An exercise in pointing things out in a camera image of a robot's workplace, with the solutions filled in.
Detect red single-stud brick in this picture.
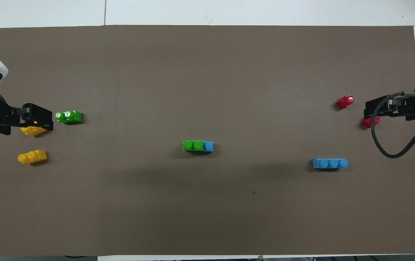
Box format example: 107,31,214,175
335,95,355,110
360,117,381,129

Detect green brick with white-marked studs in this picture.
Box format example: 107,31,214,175
55,110,83,124

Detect yellow two-stud brick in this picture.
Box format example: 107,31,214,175
21,125,48,137
17,150,47,165

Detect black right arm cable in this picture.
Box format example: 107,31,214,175
371,92,415,159

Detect plain green two-stud brick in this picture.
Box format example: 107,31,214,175
183,140,205,152

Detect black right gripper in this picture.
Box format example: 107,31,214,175
363,95,415,122

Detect brown table mat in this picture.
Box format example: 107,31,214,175
0,25,415,256

